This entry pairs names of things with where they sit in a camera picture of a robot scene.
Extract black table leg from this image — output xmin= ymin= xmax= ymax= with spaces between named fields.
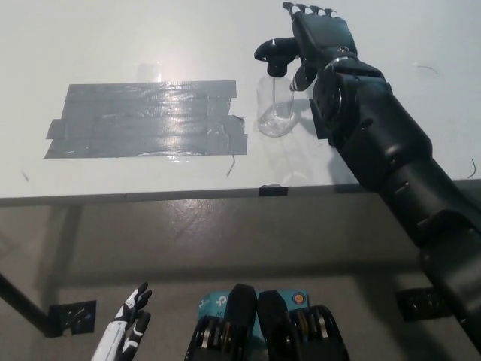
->
xmin=0 ymin=271 xmax=56 ymax=338

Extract black spray trigger lid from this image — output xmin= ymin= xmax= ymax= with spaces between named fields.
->
xmin=253 ymin=36 xmax=301 ymax=78

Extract clear plastic bottle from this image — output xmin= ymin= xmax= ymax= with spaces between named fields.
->
xmin=256 ymin=73 xmax=296 ymax=138

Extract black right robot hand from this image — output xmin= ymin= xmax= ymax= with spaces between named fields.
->
xmin=281 ymin=2 xmax=358 ymax=93

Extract teal printed box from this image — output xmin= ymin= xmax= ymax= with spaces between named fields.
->
xmin=198 ymin=289 xmax=311 ymax=335

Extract grey duct tape patch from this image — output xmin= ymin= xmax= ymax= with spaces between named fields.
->
xmin=43 ymin=79 xmax=249 ymax=159

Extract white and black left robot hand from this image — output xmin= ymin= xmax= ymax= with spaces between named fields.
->
xmin=91 ymin=281 xmax=153 ymax=361

